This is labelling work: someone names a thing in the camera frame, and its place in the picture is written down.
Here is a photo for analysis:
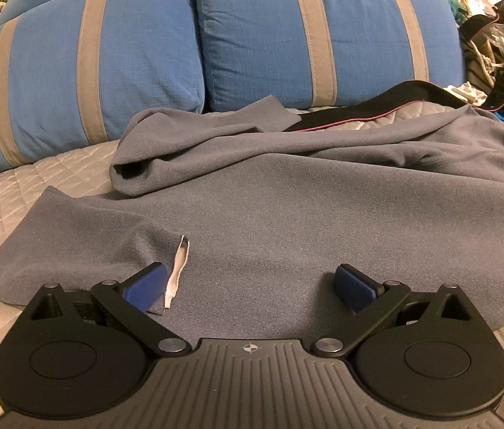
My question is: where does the grey quilted bedspread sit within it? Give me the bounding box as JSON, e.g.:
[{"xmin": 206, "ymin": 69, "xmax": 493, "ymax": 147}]
[{"xmin": 0, "ymin": 98, "xmax": 504, "ymax": 429}]

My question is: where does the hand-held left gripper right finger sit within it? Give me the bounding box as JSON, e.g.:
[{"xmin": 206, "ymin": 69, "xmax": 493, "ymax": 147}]
[{"xmin": 311, "ymin": 263, "xmax": 474, "ymax": 360}]

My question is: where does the black strap with red edge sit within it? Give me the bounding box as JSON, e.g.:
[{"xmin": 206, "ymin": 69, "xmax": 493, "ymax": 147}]
[{"xmin": 283, "ymin": 81, "xmax": 471, "ymax": 134}]

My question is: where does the white crumpled cloth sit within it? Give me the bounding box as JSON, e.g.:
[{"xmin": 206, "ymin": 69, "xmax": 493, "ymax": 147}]
[{"xmin": 446, "ymin": 83, "xmax": 489, "ymax": 105}]

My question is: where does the blue grey-striped pillow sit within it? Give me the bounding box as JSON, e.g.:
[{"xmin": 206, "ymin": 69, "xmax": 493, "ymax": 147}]
[
  {"xmin": 0, "ymin": 0, "xmax": 205, "ymax": 166},
  {"xmin": 195, "ymin": 0, "xmax": 467, "ymax": 112}
]

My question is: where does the grey fleece garment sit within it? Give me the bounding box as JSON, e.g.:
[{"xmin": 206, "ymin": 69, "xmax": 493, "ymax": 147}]
[{"xmin": 0, "ymin": 95, "xmax": 504, "ymax": 338}]

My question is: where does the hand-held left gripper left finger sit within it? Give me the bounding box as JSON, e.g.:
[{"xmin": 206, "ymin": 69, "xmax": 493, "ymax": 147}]
[{"xmin": 25, "ymin": 263, "xmax": 191, "ymax": 358}]

